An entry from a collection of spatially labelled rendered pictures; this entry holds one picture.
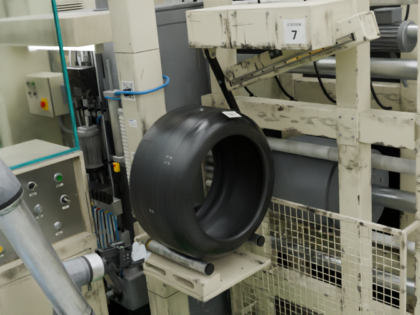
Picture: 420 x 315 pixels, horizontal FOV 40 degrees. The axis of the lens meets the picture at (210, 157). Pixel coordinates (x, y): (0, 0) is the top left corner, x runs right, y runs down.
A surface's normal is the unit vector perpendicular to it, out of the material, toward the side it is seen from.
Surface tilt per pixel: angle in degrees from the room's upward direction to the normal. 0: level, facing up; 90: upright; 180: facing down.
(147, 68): 90
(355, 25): 90
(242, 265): 0
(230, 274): 0
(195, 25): 90
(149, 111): 90
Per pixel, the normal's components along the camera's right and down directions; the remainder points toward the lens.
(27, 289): 0.70, 0.15
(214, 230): -0.29, -0.83
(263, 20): -0.72, 0.26
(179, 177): -0.04, -0.04
